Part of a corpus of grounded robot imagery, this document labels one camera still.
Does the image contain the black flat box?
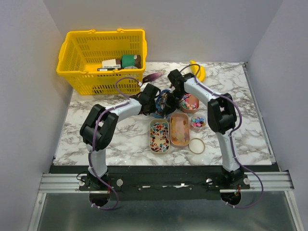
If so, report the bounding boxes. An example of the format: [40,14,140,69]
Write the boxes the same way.
[97,68,122,72]

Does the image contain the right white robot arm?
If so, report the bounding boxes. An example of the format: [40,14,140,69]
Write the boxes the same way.
[163,69,244,189]

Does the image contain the yellow banana bunch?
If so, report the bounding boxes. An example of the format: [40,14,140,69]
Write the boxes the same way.
[190,60,206,82]

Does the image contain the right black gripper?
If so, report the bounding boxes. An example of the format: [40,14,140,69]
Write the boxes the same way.
[163,90,187,116]

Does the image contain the gold jar lid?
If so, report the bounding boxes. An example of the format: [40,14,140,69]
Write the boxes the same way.
[189,138,205,154]

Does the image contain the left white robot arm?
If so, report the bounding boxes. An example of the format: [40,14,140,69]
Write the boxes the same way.
[79,84,160,190]

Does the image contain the beige tray round lollipops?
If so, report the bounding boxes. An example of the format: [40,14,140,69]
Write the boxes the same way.
[149,119,170,154]

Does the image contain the yellow plastic shopping basket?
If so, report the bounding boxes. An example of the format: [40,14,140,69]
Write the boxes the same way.
[56,29,147,95]

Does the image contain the clear plastic jar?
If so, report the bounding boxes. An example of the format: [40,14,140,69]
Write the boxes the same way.
[190,114,206,132]

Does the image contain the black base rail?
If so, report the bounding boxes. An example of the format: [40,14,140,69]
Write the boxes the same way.
[39,165,294,201]

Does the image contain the pink tray popsicle candies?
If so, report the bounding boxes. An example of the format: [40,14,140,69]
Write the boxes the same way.
[170,113,190,148]

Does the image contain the blue tray swirl lollipops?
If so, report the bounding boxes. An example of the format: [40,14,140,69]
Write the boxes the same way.
[153,90,170,118]

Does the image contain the green and brown package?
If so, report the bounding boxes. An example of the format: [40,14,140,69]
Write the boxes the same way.
[121,54,141,69]

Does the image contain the purple eggplant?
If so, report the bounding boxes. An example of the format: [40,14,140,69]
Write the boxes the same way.
[142,70,165,84]

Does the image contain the pink tray star candies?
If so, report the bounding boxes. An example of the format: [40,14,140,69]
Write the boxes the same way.
[180,94,199,114]

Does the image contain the white and brown box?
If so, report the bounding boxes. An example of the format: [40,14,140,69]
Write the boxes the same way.
[102,59,121,69]

